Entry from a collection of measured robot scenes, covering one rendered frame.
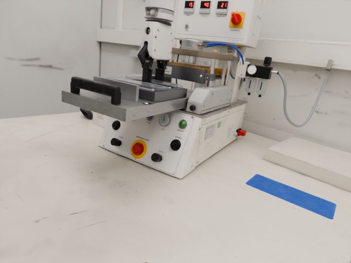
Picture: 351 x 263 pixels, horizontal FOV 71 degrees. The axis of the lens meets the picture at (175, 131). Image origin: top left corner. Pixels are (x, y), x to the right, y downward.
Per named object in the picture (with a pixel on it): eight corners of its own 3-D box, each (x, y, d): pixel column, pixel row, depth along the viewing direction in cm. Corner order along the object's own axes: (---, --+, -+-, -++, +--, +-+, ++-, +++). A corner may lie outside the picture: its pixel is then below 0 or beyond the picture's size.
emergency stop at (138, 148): (132, 153, 80) (137, 141, 80) (142, 157, 78) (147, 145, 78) (129, 152, 79) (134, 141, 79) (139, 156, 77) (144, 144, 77)
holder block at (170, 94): (136, 85, 85) (136, 78, 84) (186, 97, 76) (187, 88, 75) (98, 88, 71) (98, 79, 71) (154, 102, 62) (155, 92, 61)
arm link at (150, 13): (162, 7, 64) (161, 20, 65) (179, 13, 72) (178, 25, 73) (137, 6, 68) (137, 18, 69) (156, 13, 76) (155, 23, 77)
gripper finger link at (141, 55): (139, 44, 66) (141, 64, 69) (155, 37, 71) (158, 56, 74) (135, 44, 66) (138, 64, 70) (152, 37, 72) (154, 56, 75)
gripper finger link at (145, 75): (147, 59, 69) (144, 83, 71) (153, 59, 71) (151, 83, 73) (138, 58, 70) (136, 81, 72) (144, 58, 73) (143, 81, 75)
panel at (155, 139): (101, 146, 86) (120, 96, 87) (174, 176, 72) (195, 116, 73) (97, 146, 84) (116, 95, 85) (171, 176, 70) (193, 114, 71)
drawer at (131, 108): (136, 95, 88) (138, 73, 86) (190, 109, 78) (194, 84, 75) (61, 104, 64) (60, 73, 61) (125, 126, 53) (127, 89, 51)
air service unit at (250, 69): (236, 92, 101) (244, 54, 96) (273, 98, 94) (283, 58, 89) (232, 93, 96) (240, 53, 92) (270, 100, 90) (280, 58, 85)
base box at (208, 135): (176, 121, 131) (180, 89, 126) (246, 141, 114) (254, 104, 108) (97, 146, 87) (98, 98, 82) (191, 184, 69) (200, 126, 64)
